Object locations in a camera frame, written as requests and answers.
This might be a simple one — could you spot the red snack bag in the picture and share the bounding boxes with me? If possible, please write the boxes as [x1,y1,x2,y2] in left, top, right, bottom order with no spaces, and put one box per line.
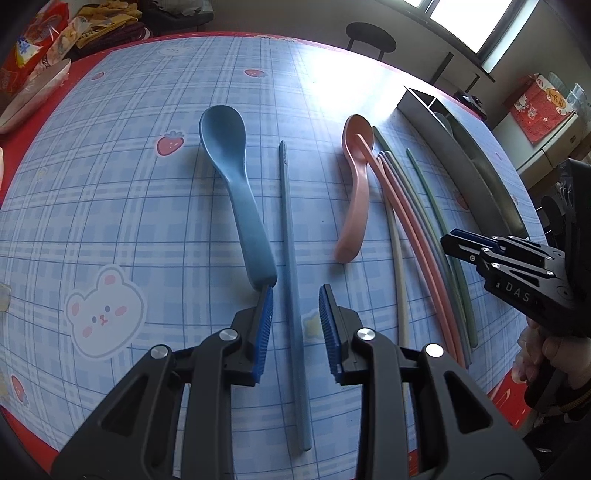
[0,0,70,97]

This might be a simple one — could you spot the metal utensil tray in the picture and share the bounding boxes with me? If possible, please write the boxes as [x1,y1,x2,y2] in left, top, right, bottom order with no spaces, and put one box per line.
[397,86,532,238]

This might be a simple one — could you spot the pink chopstick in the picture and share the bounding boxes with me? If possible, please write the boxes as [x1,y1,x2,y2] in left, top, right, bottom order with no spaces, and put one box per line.
[376,154,460,365]
[355,133,466,369]

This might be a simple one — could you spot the green stick with puff tip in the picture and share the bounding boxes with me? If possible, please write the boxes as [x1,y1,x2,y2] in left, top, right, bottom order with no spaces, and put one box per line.
[385,150,472,367]

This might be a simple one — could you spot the person's right hand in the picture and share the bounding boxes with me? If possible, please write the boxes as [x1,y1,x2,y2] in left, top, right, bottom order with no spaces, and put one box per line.
[517,318,591,386]

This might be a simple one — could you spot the window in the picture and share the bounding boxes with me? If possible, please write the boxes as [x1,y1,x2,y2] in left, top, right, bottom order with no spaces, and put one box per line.
[411,0,529,72]

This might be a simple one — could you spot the blue spoon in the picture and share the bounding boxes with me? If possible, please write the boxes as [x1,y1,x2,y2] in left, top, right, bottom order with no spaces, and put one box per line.
[199,105,279,292]

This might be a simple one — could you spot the dark folding rack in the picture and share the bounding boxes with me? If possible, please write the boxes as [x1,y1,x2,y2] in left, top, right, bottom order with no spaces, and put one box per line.
[431,52,481,93]

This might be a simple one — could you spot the yellow snack bags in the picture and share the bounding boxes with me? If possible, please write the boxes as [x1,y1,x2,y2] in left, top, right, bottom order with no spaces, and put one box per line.
[76,0,140,48]

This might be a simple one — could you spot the person's right forearm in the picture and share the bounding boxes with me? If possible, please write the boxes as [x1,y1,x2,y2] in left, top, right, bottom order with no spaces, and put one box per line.
[547,369,591,423]

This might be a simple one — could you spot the pink spoon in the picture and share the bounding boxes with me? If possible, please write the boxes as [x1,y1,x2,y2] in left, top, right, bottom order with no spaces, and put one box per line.
[334,114,376,264]

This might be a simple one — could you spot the beige chopstick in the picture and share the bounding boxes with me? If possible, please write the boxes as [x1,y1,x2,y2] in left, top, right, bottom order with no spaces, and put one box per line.
[379,157,411,349]

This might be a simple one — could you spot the red printed box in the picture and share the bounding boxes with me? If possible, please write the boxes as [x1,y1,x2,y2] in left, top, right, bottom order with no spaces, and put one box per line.
[510,74,578,144]

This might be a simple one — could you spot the black round stool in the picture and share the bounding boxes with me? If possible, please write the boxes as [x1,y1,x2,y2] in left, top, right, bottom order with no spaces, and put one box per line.
[346,22,397,61]

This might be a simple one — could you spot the white oblong dish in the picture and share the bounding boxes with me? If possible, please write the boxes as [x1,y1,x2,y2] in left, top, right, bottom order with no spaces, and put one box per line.
[0,59,72,134]

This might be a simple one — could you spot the maroon cloth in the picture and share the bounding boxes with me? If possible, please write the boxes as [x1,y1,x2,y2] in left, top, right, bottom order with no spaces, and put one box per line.
[92,21,160,47]

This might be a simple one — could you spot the dark chair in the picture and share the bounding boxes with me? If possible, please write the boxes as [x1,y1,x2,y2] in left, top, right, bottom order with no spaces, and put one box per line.
[148,0,215,35]

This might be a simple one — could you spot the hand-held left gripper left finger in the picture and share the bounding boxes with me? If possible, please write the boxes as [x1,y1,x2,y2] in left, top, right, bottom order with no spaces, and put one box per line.
[51,285,275,480]

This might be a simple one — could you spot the blue chopstick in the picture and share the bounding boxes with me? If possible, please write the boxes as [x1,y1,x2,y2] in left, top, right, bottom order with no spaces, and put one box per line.
[279,141,314,453]

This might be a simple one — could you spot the white yellow snack bag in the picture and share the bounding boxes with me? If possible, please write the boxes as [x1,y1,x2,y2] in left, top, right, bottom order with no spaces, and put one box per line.
[44,21,95,68]

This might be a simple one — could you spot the white cabinet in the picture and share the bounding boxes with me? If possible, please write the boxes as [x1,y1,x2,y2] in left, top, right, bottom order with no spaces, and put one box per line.
[489,113,591,188]

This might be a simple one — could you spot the pale grey spoon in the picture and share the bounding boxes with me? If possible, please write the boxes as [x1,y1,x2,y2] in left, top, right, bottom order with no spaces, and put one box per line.
[434,112,465,144]

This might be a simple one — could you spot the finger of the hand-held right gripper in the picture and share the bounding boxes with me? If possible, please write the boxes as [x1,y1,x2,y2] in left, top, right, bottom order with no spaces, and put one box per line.
[450,228,555,264]
[441,234,561,280]

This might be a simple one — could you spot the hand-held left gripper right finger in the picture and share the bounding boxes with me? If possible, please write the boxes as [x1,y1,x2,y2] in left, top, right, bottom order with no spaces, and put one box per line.
[318,284,541,480]

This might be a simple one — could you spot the blue plaid printed tablecloth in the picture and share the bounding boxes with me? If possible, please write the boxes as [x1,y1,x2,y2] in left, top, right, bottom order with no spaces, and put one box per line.
[0,31,550,480]

